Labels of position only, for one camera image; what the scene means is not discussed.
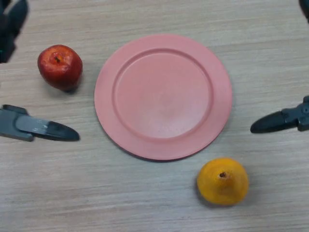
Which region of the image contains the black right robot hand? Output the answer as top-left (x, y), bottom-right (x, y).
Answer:
top-left (250, 0), bottom-right (309, 134)

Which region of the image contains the yellow pear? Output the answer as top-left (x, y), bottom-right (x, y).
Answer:
top-left (197, 157), bottom-right (250, 206)

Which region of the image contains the pink round plate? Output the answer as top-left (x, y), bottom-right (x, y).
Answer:
top-left (94, 33), bottom-right (233, 162)

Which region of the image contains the red apple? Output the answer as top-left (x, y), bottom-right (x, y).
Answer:
top-left (37, 44), bottom-right (84, 92)

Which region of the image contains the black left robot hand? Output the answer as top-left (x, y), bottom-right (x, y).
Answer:
top-left (0, 0), bottom-right (80, 142)

